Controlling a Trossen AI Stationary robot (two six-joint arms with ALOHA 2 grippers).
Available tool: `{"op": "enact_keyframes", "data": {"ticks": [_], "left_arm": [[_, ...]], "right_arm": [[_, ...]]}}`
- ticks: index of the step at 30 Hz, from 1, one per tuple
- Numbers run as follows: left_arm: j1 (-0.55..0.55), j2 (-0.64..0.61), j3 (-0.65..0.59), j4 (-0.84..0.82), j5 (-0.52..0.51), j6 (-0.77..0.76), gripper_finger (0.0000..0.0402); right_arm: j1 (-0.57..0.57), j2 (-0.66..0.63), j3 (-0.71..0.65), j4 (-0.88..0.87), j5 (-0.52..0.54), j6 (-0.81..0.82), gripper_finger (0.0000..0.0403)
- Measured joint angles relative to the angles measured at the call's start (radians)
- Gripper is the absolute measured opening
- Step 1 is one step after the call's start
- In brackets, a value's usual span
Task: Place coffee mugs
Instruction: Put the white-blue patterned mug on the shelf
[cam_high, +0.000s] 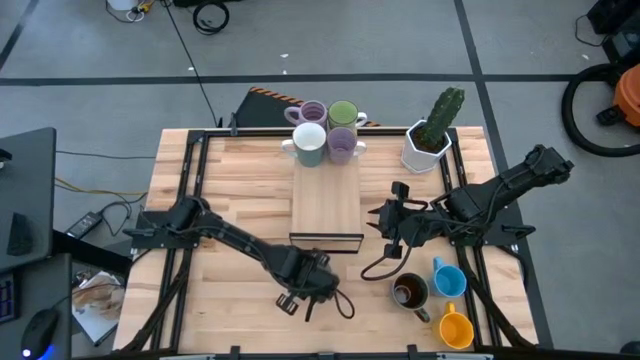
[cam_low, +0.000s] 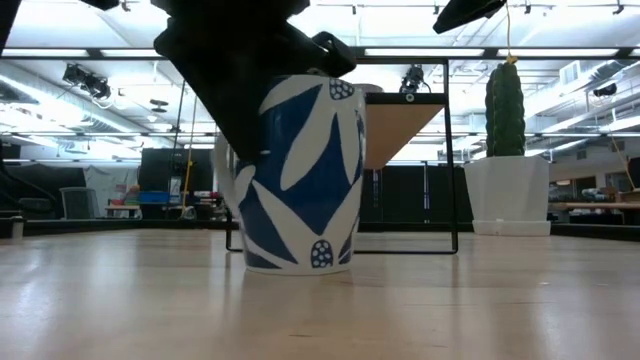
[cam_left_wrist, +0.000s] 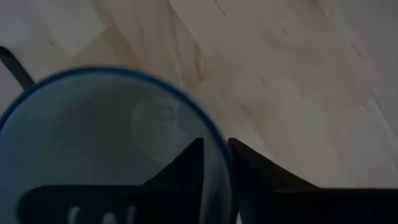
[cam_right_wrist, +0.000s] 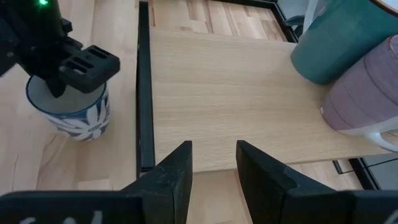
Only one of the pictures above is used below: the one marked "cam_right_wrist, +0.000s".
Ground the mauve ribbed mug white handle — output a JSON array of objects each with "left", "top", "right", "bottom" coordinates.
[{"left": 320, "top": 34, "right": 398, "bottom": 152}]

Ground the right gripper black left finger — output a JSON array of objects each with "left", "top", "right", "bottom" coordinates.
[{"left": 121, "top": 140, "right": 193, "bottom": 224}]

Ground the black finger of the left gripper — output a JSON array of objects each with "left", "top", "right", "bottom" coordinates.
[
  {"left": 58, "top": 45, "right": 121, "bottom": 94},
  {"left": 46, "top": 76, "right": 67, "bottom": 99}
]

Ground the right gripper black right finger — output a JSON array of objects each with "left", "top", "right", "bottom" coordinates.
[{"left": 236, "top": 139, "right": 355, "bottom": 224}]

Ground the teal mug with white inside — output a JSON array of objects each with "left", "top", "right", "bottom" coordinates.
[{"left": 290, "top": 0, "right": 398, "bottom": 85}]

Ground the blue white floral mug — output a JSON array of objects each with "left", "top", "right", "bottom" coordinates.
[{"left": 25, "top": 74, "right": 111, "bottom": 142}]

